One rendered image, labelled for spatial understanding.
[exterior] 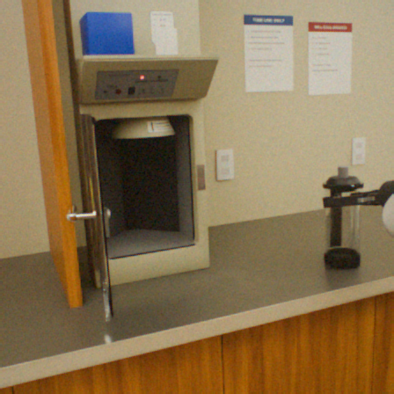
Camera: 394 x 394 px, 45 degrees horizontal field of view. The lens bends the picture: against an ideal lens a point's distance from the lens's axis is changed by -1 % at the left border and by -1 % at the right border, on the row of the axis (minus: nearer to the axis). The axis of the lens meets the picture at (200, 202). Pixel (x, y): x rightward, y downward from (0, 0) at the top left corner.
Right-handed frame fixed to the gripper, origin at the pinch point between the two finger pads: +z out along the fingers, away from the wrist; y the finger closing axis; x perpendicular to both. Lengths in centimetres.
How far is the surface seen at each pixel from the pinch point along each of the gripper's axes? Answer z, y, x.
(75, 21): 6, 65, -50
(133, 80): 2, 54, -34
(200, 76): 1, 37, -35
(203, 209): 16.4, 34.5, -2.3
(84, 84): 2, 65, -34
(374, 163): 57, -65, -11
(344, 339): -2.6, 7.8, 36.0
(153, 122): 14, 47, -27
